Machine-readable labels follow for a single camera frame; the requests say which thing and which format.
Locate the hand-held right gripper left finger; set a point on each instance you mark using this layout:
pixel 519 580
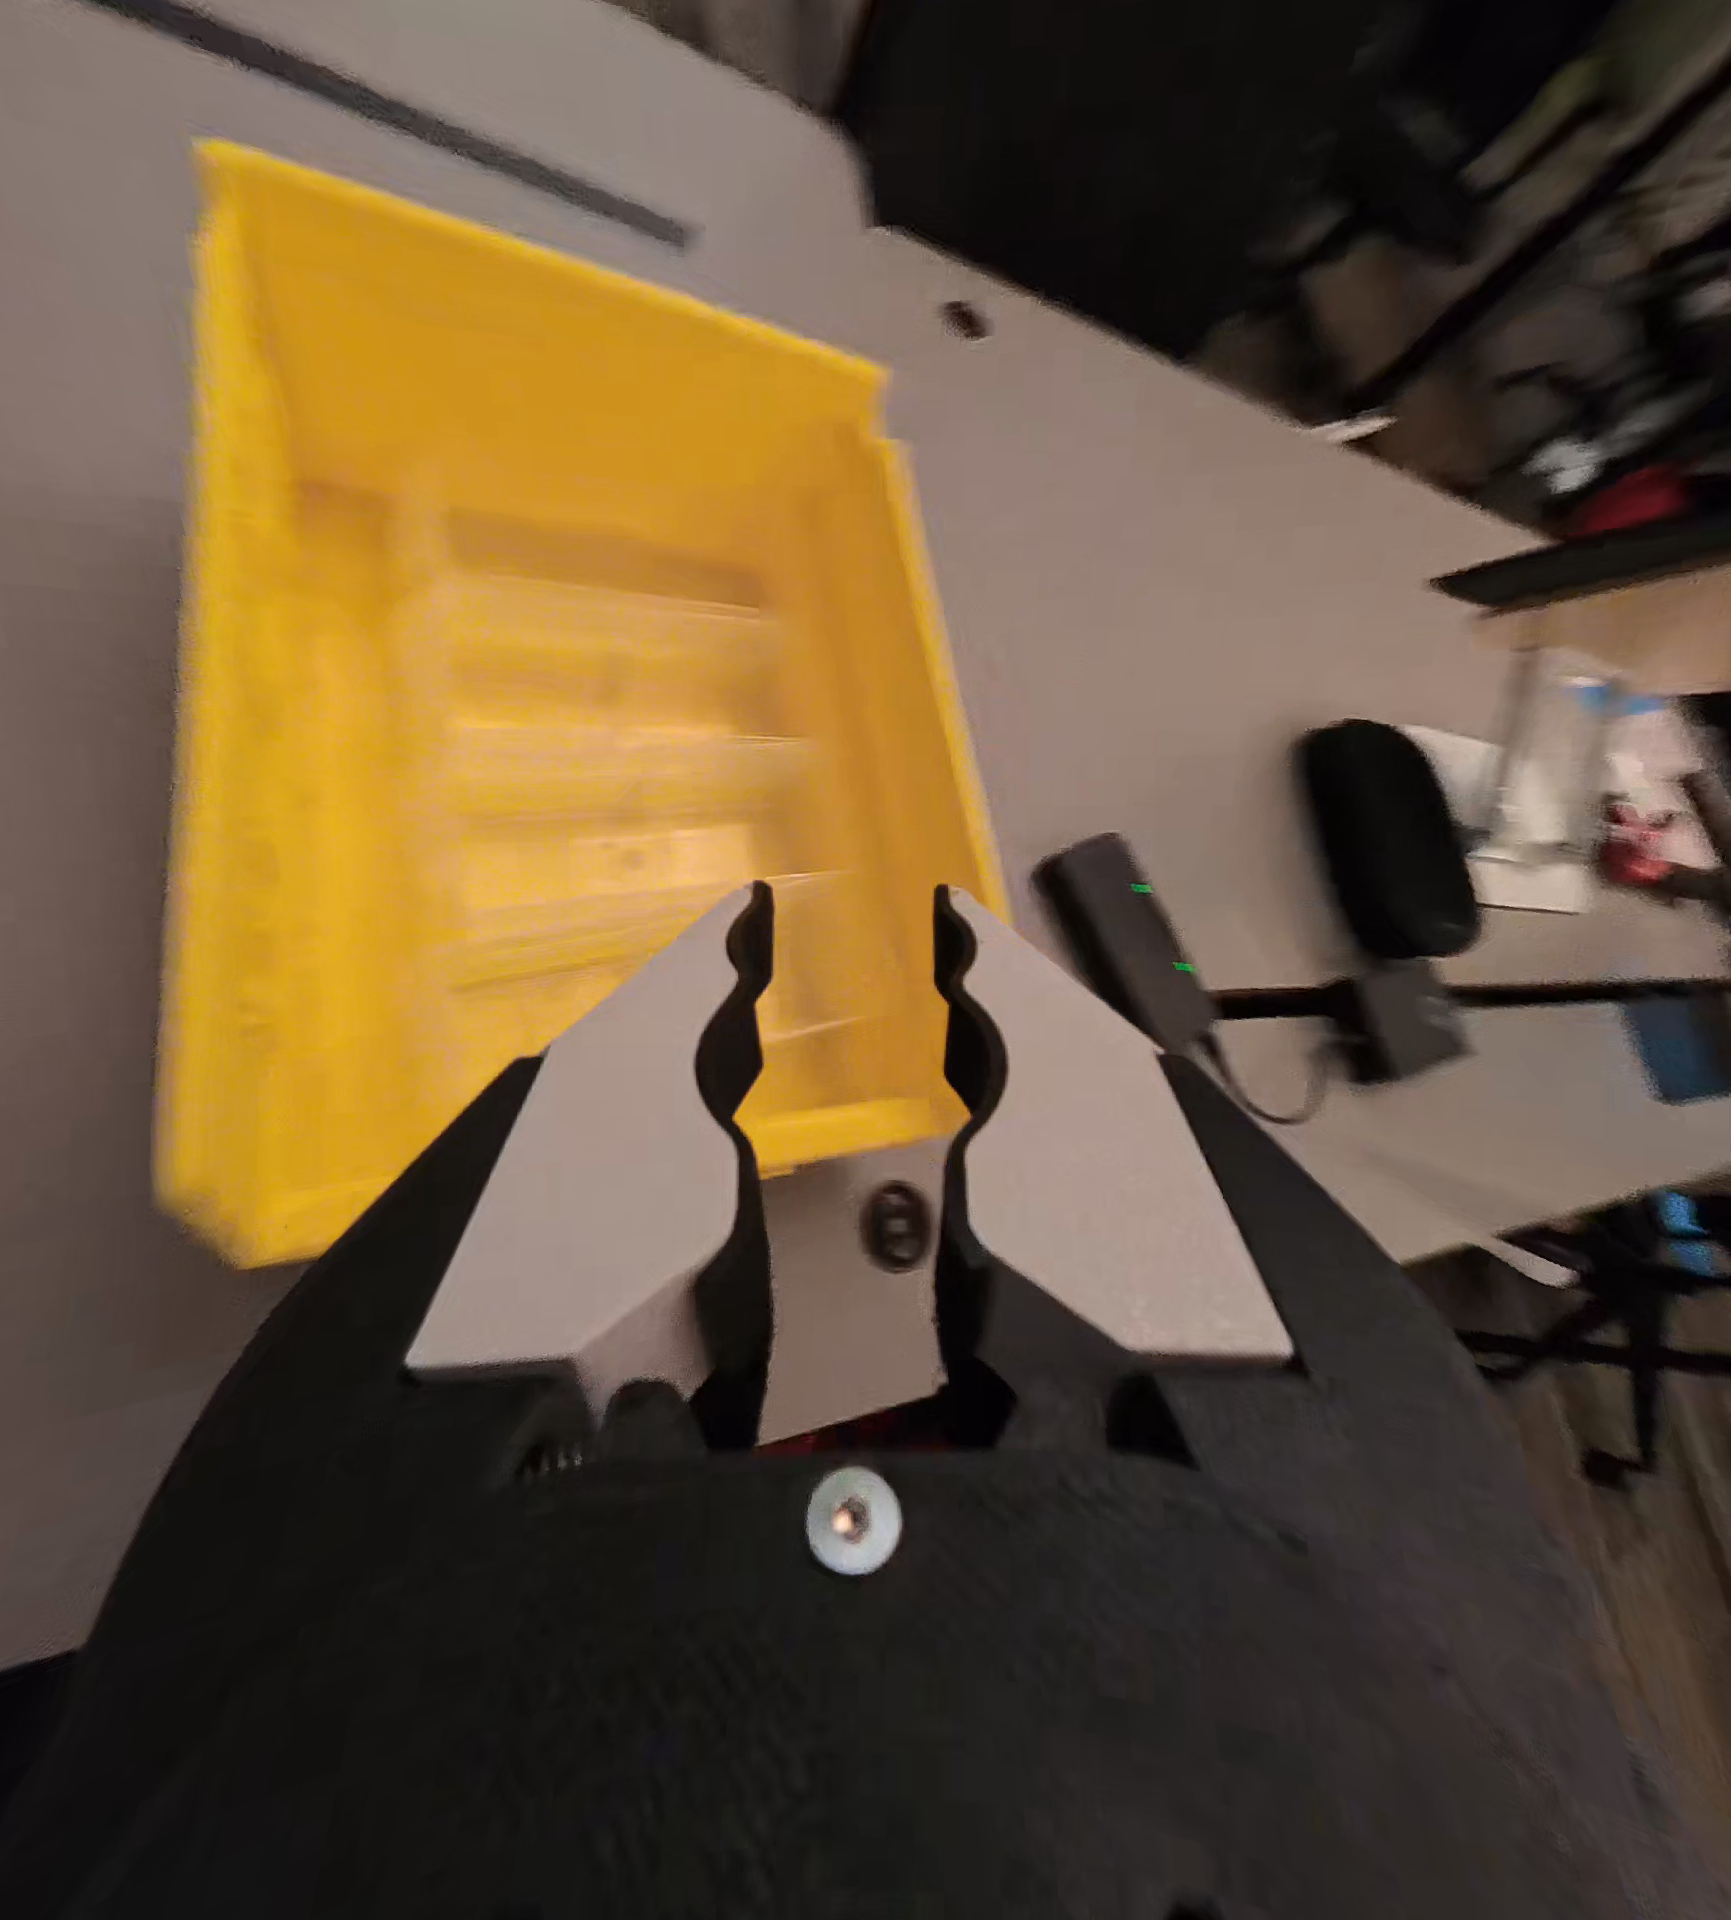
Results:
pixel 611 1185

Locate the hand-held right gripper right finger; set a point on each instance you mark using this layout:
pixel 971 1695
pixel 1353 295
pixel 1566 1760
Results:
pixel 1107 1185

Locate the yellow plastic bin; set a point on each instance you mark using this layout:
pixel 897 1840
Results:
pixel 295 750

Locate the round table grommet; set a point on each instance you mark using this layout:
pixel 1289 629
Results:
pixel 897 1227

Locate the black power adapter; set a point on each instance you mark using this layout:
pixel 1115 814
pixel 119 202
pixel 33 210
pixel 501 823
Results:
pixel 1121 939

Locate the small black box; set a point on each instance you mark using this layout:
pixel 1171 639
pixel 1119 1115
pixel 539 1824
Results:
pixel 1406 1020

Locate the black oval case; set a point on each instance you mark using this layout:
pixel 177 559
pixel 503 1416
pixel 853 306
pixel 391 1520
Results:
pixel 1390 840

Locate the white paper sheet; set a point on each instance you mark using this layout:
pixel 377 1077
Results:
pixel 1534 884

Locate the black chair base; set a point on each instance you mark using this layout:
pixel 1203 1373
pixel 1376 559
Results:
pixel 1646 1320

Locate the blue flat item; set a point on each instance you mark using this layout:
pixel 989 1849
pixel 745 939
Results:
pixel 1690 1047

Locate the clear plastic container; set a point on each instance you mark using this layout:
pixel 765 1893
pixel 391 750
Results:
pixel 1556 750

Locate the black shelf board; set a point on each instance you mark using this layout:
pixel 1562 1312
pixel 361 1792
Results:
pixel 1630 562

